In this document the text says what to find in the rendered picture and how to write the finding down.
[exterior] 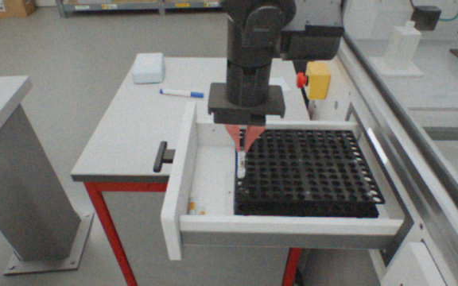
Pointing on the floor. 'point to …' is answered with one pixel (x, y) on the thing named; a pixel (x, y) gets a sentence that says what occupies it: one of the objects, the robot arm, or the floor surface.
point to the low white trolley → (97, 175)
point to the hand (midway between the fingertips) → (242, 145)
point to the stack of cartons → (3, 9)
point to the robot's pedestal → (22, 183)
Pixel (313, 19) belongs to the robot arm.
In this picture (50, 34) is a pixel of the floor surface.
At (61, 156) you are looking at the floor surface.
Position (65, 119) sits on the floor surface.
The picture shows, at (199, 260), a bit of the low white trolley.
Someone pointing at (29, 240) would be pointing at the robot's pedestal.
